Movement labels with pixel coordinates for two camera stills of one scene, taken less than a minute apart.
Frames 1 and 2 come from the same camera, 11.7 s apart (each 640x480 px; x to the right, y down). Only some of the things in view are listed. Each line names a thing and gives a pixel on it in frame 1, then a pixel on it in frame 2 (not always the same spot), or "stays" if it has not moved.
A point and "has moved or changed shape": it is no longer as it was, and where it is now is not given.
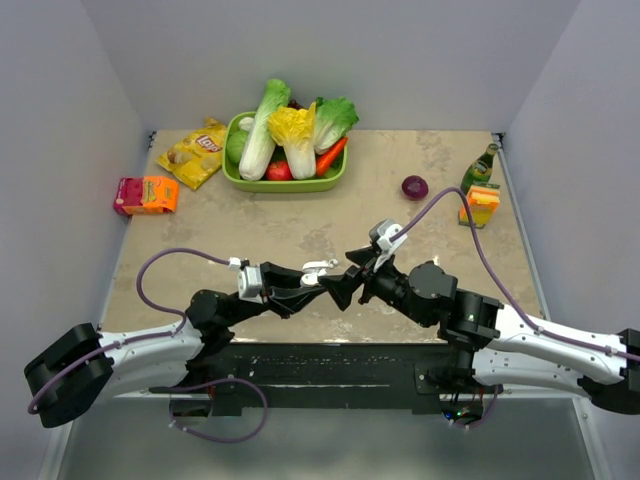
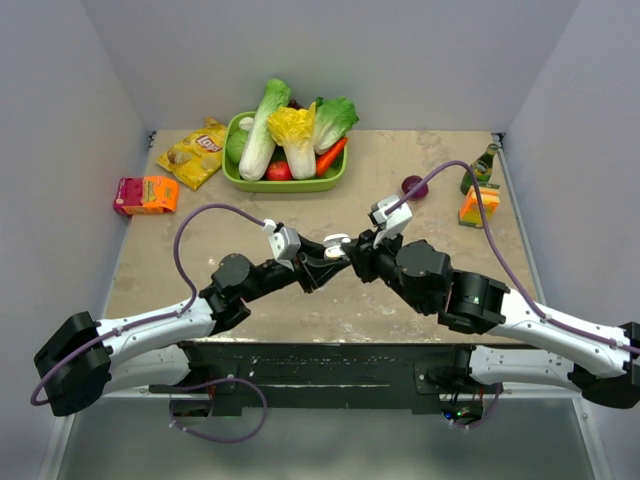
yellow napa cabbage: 294,129 stays
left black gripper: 281,292 -> 316,271
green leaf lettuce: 335,116 stays
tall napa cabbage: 258,149 stays
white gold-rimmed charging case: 312,271 has moved or changed shape
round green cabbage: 235,145 stays
